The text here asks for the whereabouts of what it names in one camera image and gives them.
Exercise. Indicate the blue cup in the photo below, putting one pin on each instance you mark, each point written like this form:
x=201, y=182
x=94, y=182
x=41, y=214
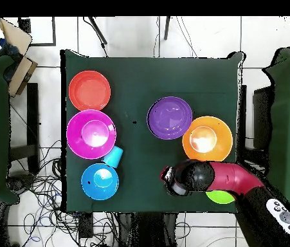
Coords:
x=113, y=155

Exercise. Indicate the black stand base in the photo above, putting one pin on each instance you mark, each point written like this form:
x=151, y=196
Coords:
x=20, y=182

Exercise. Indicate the large orange bowl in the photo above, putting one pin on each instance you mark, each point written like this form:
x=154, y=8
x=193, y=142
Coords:
x=221, y=141

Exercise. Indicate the green bowl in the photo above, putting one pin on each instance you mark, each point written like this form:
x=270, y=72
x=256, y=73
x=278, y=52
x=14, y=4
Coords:
x=219, y=197

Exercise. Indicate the large magenta bowl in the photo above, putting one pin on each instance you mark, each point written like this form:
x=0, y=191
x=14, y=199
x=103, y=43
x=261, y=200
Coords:
x=77, y=139

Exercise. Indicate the blue bowl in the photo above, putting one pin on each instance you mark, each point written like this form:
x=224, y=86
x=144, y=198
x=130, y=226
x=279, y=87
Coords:
x=99, y=185

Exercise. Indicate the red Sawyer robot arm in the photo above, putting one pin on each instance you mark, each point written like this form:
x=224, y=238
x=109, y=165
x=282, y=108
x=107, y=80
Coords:
x=227, y=177

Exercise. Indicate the cardboard box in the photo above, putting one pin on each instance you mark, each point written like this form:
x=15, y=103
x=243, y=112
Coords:
x=21, y=74

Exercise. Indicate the black box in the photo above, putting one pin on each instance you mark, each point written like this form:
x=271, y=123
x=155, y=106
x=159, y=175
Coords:
x=263, y=115

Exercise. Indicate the orange-red shallow bowl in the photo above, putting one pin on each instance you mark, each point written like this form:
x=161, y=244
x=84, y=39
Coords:
x=89, y=90

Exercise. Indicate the dark green table cloth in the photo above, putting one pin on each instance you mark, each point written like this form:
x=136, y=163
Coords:
x=147, y=74

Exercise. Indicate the purple bowl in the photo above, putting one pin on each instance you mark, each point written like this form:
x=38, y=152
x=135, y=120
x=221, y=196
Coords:
x=169, y=118

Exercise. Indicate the black bench frame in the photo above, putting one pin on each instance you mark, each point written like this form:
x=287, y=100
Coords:
x=32, y=115

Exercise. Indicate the black square floor frame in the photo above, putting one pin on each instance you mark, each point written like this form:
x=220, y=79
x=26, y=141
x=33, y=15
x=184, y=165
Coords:
x=54, y=31

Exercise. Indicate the black tripod leg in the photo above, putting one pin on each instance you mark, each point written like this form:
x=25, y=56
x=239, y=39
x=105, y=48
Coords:
x=99, y=31
x=167, y=28

